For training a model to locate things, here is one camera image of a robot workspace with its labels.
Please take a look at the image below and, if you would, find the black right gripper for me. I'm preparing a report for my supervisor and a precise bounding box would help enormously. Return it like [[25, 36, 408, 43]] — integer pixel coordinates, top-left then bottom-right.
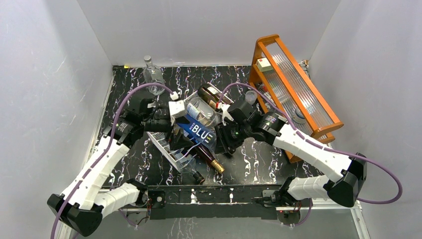
[[213, 119, 251, 155]]

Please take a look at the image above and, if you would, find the small white box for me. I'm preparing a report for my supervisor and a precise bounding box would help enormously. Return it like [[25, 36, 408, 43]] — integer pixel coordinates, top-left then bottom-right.
[[255, 57, 273, 72]]

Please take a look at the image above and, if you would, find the blue white tape roll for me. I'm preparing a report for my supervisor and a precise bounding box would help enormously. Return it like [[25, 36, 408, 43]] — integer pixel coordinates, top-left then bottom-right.
[[293, 108, 307, 124]]

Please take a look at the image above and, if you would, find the clear round glass bottle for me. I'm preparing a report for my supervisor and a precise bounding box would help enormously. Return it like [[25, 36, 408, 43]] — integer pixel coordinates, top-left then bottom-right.
[[143, 55, 165, 96]]

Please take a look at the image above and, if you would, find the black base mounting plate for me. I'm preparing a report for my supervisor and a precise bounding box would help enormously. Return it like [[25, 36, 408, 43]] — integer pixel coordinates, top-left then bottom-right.
[[148, 184, 280, 220]]

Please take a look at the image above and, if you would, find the clear labelled wine bottle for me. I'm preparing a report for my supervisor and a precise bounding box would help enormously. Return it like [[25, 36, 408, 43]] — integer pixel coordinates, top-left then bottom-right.
[[186, 96, 219, 130]]

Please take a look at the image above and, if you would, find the green wine bottle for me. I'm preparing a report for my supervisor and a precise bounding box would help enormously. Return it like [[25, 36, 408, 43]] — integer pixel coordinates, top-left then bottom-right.
[[197, 83, 222, 111]]

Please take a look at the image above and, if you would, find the orange wooden shelf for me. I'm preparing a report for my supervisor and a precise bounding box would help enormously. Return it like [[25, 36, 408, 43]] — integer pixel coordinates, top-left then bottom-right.
[[248, 34, 343, 144]]

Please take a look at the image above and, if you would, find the blue square glass bottle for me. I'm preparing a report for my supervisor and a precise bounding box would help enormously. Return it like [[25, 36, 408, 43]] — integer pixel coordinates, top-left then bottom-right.
[[176, 115, 217, 151]]

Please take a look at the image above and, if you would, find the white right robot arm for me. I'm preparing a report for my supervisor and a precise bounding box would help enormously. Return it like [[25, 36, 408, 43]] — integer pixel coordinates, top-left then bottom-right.
[[215, 101, 366, 208]]

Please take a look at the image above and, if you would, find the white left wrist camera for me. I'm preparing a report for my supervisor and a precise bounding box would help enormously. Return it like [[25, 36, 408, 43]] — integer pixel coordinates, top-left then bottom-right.
[[168, 100, 187, 119]]

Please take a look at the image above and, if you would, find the small clear plastic cup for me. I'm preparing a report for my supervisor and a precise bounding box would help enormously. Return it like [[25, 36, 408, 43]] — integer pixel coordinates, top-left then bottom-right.
[[244, 90, 257, 105]]

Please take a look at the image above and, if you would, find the clear bottom glass bottle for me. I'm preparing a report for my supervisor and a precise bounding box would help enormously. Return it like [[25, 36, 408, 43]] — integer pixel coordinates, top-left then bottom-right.
[[182, 158, 205, 185]]

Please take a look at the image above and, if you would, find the coloured marker pen pack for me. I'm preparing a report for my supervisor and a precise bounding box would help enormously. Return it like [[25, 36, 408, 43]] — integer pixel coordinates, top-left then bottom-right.
[[258, 83, 274, 103]]

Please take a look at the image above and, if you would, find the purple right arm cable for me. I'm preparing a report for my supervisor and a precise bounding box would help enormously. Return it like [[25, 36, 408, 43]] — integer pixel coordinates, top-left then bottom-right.
[[216, 82, 404, 205]]

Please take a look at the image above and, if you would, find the dark gold-capped wine bottle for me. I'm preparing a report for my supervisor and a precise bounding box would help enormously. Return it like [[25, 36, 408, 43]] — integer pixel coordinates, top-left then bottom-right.
[[192, 144, 225, 174]]

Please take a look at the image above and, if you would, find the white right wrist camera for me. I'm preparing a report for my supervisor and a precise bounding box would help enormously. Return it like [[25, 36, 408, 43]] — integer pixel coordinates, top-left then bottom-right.
[[216, 102, 234, 126]]

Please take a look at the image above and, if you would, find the aluminium frame rail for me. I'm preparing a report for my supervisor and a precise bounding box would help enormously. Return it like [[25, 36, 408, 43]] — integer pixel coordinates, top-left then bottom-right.
[[57, 188, 371, 239]]

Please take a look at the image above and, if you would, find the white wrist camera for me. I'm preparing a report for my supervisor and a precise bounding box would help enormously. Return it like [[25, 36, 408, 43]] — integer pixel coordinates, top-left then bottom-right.
[[216, 102, 234, 126], [168, 100, 187, 119]]

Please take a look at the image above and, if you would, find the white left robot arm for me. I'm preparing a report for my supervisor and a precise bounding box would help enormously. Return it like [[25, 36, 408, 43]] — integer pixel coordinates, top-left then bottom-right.
[[47, 99, 187, 238]]

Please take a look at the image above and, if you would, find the white wire wine rack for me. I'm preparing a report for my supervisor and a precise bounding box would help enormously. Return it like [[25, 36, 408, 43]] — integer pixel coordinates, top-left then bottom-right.
[[148, 91, 214, 172]]

